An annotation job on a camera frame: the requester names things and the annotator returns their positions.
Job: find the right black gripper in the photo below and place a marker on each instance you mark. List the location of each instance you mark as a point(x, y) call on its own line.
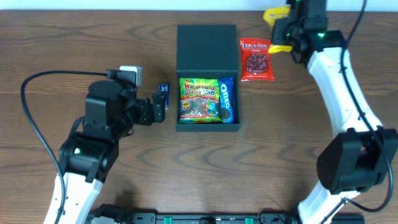
point(280, 32)

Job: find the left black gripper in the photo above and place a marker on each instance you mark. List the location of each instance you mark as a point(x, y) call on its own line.
point(154, 109)

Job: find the yellow sunflower seeds bag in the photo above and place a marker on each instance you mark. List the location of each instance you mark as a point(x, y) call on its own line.
point(270, 16)

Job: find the Haribo gummy worms bag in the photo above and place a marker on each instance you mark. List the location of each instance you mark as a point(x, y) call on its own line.
point(199, 100)

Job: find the blue Oreo cookie pack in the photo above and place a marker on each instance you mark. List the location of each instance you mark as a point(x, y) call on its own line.
point(226, 100)

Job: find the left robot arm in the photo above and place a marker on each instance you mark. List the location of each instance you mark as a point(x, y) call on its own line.
point(92, 147)

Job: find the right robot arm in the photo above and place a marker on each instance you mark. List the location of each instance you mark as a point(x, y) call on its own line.
point(361, 152)

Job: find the blue Eclipse mints tin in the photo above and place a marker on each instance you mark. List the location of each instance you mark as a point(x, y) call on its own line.
point(165, 87)

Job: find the red snack bag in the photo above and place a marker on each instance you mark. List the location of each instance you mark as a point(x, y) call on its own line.
point(256, 60)

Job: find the black open gift box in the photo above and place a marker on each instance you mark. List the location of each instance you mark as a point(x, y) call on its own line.
point(209, 52)

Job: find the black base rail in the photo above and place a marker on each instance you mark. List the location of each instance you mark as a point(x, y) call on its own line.
point(152, 218)

